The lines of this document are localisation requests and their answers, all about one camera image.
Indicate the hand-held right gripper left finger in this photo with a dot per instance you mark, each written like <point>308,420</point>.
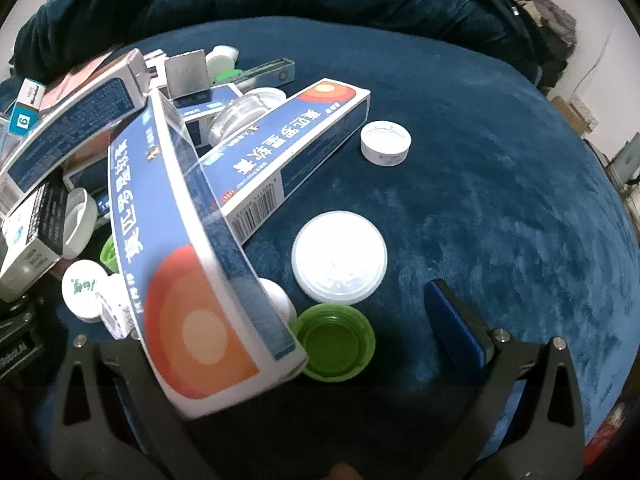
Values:
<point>107,355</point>

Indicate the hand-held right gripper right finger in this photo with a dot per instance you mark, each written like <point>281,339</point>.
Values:
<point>455,325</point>

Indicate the blue orange ointment box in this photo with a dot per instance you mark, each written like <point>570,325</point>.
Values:
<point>280,145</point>
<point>165,240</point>

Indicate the silver box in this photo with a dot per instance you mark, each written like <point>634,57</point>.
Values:
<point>186,74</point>

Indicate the black and white box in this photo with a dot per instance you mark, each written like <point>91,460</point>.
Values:
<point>30,250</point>

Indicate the small green bottle cap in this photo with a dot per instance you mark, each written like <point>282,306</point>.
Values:
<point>109,255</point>
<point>227,77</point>

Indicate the large green bottle cap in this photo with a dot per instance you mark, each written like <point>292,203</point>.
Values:
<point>332,350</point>

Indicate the large white plastic lid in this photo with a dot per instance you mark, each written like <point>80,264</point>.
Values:
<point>340,255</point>

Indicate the blue plush mat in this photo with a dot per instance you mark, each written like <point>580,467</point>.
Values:
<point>500,185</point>

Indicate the red packet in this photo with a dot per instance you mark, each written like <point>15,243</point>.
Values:
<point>607,435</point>

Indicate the white ribbed bottle cap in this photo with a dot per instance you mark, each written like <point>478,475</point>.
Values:
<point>385,142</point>

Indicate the small white blue box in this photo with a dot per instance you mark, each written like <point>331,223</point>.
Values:
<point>25,110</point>

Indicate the cardboard box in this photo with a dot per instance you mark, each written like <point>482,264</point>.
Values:
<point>575,115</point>

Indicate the pink box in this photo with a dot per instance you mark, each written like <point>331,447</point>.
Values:
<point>75,82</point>

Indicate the clear round lid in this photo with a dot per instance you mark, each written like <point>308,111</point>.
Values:
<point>240,110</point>

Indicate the small blue medicine box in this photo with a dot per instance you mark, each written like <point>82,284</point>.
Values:
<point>220,95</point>

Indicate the dark green slim box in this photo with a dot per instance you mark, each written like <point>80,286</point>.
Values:
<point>270,72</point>

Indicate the grey clothing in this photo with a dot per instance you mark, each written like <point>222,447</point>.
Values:
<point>550,25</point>

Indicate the dark teal blanket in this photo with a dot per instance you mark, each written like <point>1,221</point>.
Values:
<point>250,0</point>

